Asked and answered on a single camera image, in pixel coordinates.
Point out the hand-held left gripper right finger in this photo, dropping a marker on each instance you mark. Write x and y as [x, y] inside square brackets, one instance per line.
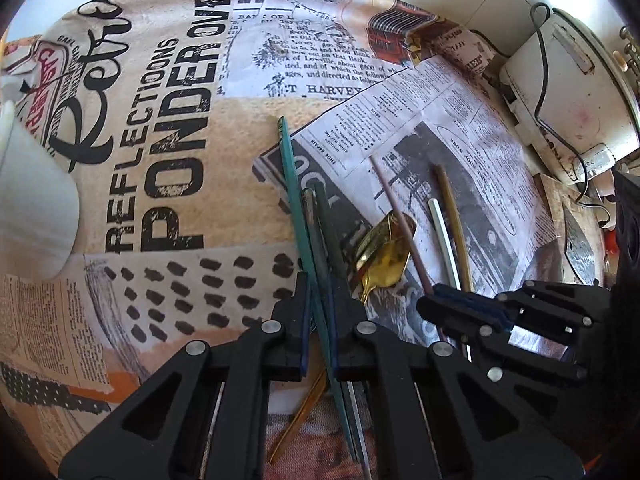
[345, 340]

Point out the teal chopstick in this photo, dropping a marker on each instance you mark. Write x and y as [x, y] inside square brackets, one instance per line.
[292, 195]

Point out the wooden cutting board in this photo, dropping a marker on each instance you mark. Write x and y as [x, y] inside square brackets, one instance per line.
[552, 210]

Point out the white chopstick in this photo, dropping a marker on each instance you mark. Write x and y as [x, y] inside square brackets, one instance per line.
[442, 240]

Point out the dark grey chopstick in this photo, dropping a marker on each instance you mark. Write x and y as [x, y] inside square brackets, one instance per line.
[310, 230]

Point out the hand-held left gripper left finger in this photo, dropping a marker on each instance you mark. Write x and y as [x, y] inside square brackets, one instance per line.
[303, 325]

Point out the white rice cooker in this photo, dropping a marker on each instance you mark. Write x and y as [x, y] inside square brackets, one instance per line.
[575, 75]

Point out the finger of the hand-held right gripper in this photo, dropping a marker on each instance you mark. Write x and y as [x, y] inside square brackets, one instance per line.
[465, 301]
[445, 316]

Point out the purple brown chopstick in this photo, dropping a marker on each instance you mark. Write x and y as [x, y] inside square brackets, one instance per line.
[400, 220]

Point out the white cup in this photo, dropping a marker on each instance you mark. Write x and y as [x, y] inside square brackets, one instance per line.
[35, 200]

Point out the newspaper print tablecloth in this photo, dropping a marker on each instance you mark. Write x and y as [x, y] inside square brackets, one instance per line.
[150, 110]

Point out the white plug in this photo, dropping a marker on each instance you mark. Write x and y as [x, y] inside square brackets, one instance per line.
[595, 160]

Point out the metal knife blade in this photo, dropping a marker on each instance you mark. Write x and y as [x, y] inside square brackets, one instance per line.
[580, 245]

